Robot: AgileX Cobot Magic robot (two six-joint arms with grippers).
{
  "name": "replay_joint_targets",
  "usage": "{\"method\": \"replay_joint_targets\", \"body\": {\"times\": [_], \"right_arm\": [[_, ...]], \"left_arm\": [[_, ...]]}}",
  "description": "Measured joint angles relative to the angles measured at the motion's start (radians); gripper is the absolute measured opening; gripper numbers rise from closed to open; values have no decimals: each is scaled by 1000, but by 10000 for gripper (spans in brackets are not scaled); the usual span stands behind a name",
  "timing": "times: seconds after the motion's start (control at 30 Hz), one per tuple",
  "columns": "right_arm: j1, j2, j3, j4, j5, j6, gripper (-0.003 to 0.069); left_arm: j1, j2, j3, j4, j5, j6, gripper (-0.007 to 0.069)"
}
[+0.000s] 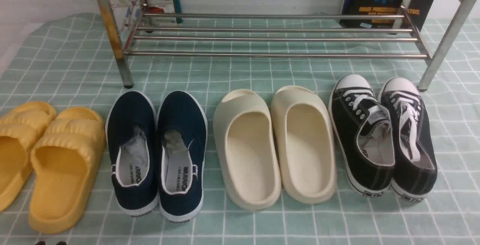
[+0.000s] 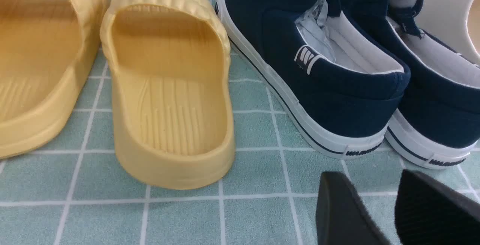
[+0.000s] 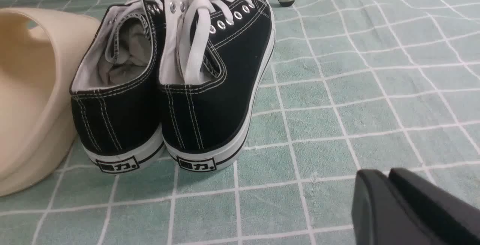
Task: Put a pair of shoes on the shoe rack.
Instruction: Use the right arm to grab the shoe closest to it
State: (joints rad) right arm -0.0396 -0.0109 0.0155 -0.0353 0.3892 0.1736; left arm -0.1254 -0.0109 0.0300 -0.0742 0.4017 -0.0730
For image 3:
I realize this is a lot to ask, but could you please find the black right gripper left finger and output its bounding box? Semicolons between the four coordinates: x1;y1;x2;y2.
351;169;444;245

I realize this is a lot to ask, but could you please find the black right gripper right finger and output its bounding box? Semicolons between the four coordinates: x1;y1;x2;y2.
388;168;480;245

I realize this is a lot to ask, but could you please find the black canvas sneaker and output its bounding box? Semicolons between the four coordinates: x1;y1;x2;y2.
70;0;166;174
158;0;276;173

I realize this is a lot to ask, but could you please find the green checkered cloth mat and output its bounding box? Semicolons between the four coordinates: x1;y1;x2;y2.
1;0;480;245

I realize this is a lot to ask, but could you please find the cream slide slipper right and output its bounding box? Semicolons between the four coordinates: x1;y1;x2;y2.
0;8;100;197

